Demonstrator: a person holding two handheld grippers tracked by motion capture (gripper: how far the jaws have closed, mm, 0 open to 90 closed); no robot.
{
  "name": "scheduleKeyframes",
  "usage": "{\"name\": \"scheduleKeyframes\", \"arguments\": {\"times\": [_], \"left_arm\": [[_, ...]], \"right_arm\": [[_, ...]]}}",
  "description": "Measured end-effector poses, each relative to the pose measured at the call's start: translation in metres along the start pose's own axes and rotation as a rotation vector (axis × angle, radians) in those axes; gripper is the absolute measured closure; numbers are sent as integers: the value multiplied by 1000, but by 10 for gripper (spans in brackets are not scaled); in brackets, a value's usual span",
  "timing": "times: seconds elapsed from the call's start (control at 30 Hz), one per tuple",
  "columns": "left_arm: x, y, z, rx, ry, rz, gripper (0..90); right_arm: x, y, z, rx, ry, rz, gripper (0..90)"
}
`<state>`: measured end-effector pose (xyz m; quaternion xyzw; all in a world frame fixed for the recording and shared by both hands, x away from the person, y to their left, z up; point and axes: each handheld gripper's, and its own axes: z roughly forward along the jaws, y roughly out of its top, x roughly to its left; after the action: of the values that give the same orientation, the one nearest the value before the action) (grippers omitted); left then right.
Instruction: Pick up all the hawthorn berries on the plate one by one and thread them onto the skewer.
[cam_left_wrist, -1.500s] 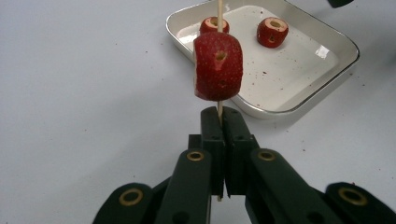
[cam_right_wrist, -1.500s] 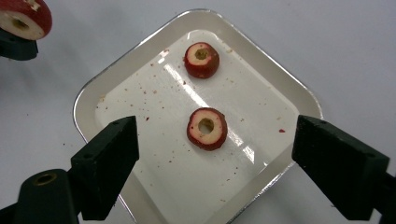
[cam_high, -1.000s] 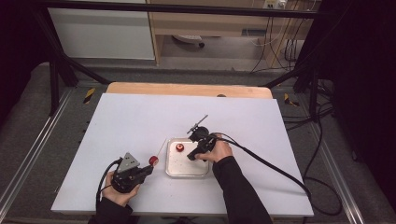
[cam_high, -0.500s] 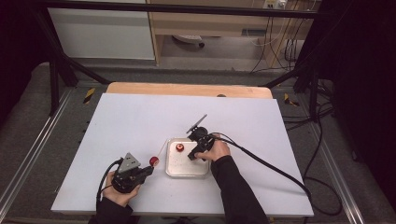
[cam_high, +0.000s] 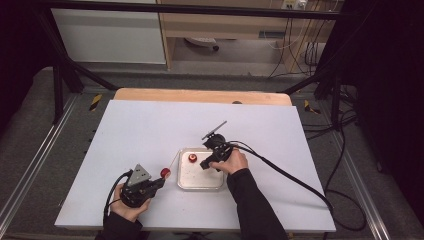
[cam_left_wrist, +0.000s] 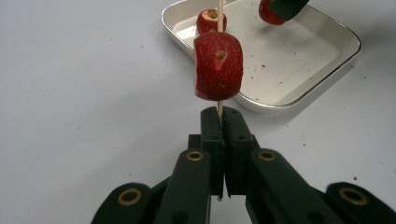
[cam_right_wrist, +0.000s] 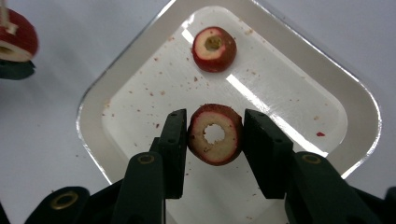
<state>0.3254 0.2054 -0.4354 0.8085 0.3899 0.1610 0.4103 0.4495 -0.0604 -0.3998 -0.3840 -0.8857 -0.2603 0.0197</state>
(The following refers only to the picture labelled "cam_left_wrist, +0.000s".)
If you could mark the white metal tray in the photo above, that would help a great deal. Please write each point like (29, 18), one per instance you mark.
(295, 62)

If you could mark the thin bamboo skewer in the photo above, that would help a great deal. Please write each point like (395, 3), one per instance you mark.
(220, 18)

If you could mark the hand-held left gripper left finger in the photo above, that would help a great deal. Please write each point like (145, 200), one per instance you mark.
(211, 149)

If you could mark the red cored hawthorn fruit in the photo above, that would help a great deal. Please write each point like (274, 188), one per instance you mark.
(267, 14)
(205, 23)
(218, 77)

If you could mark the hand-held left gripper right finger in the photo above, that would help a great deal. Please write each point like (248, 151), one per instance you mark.
(239, 161)

